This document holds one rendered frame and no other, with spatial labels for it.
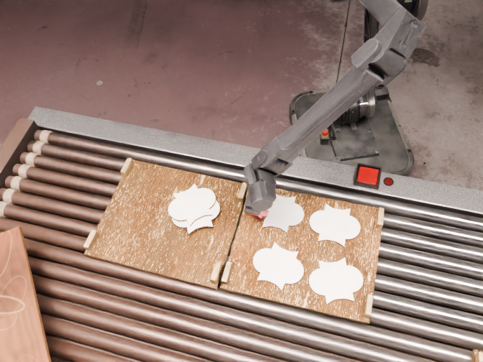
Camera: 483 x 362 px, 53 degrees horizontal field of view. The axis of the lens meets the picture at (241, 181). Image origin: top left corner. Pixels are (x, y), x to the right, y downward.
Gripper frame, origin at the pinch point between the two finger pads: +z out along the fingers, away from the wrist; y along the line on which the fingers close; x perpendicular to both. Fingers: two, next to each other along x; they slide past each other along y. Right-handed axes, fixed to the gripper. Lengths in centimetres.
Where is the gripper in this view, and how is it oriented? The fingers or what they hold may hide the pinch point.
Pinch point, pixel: (264, 207)
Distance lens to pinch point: 145.3
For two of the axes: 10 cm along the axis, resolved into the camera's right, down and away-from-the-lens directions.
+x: -9.5, -1.2, 3.0
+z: 1.8, 5.5, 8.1
